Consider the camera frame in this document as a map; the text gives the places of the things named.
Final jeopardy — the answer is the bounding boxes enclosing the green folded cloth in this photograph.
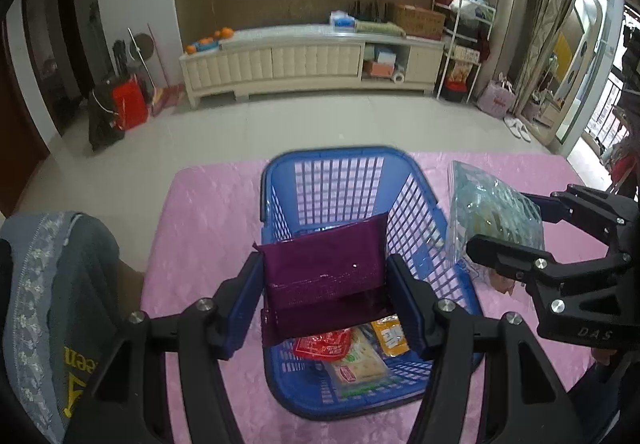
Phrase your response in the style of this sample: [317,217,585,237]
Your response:
[355,20,406,38]

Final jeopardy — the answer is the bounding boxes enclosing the oranges on blue plate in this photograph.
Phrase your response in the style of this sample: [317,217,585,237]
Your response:
[184,27,235,54]

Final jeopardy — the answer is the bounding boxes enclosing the white metal shelf rack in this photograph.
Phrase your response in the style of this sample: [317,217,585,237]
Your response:
[432,0,496,103]

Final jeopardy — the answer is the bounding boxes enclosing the person's right hand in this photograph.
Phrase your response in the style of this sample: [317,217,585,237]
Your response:
[591,348,620,366]

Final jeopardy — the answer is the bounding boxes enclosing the small red snack packet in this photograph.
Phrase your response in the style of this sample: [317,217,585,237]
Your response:
[293,328,352,362]

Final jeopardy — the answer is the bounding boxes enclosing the blue tissue pack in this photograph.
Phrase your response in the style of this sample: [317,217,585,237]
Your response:
[329,11,356,28]

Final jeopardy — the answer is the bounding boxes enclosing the teal clear snack bag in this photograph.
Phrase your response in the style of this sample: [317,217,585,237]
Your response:
[446,160,544,294]

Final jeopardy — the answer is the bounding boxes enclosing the dark bag on floor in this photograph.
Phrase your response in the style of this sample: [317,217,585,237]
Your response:
[88,84,125,152]

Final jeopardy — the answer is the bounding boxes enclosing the green white snack pack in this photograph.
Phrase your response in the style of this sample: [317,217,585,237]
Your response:
[328,328,390,398]

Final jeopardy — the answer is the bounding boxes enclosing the cream tv cabinet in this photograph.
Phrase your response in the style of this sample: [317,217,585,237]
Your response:
[180,25,444,108]

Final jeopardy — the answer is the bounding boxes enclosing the purple snack packet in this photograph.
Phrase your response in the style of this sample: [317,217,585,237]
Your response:
[257,213,392,346]

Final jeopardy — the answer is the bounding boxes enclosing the pink tote bag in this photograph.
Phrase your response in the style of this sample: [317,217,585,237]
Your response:
[476,80,516,119]

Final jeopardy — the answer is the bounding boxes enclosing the blue plastic basket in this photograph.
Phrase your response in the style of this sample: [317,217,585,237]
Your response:
[259,146,480,421]

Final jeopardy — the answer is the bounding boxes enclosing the red bag on floor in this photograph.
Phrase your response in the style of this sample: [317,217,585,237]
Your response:
[112,77,149,131]

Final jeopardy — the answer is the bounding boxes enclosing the white slippers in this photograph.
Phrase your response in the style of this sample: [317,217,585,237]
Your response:
[503,117,532,143]

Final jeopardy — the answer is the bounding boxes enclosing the orange yellow small packet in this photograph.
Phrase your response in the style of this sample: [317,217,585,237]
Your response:
[371,315,409,357]

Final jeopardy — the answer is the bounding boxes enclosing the pink broom and dustpan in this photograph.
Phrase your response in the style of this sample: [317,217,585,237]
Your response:
[146,24,186,117]

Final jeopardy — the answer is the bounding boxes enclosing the cardboard box on cabinet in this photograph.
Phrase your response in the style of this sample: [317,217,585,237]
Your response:
[393,4,446,40]

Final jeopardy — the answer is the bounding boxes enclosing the pink quilted table cover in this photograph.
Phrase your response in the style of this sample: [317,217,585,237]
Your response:
[139,150,609,444]

